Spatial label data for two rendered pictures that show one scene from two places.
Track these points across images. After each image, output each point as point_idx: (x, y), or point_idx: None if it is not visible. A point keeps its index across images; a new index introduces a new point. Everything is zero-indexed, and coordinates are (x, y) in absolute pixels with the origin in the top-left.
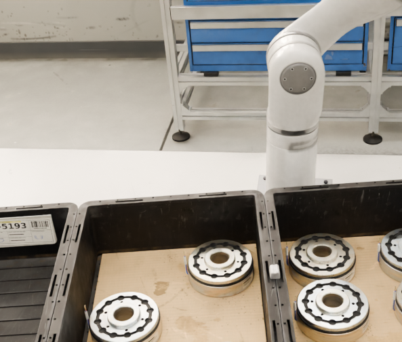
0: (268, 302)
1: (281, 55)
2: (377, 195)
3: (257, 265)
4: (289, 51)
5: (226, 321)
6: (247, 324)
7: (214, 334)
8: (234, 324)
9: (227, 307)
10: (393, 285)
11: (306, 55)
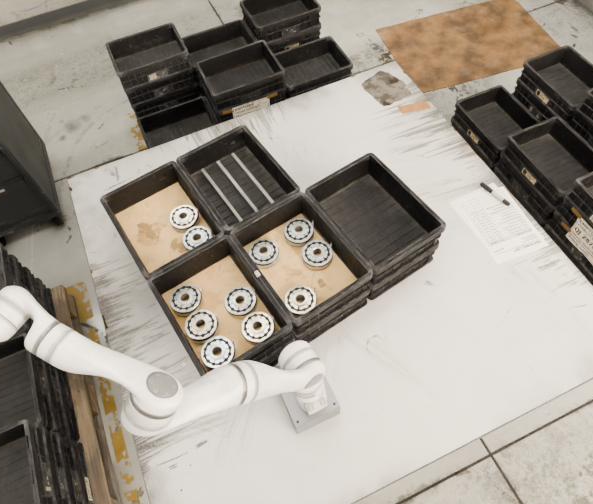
0: (252, 260)
1: (299, 341)
2: None
3: None
4: (295, 343)
5: (282, 281)
6: (273, 284)
7: (283, 273)
8: (278, 281)
9: (286, 287)
10: (223, 336)
11: (285, 347)
